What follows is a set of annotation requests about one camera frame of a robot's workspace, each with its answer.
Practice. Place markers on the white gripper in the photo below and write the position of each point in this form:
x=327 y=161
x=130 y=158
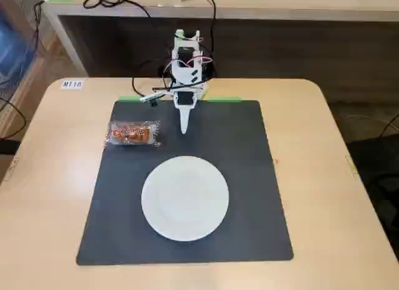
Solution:
x=184 y=111

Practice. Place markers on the clear brown snack package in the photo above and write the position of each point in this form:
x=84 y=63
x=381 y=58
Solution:
x=131 y=133

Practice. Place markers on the green tape strip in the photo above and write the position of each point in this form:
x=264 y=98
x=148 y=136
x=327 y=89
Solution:
x=224 y=99
x=129 y=98

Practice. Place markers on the white round plate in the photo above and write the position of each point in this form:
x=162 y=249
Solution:
x=185 y=199

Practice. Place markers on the dark grey mat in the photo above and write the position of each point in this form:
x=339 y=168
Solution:
x=124 y=193

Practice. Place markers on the white printed label sticker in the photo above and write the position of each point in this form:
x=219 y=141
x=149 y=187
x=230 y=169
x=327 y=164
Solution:
x=71 y=84

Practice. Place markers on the white background desk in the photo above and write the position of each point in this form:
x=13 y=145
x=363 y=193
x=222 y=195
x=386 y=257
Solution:
x=280 y=7

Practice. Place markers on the blue translucent container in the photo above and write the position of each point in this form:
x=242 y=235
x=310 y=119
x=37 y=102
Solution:
x=12 y=43

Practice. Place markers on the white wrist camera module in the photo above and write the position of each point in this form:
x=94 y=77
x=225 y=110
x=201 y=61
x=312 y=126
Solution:
x=151 y=96

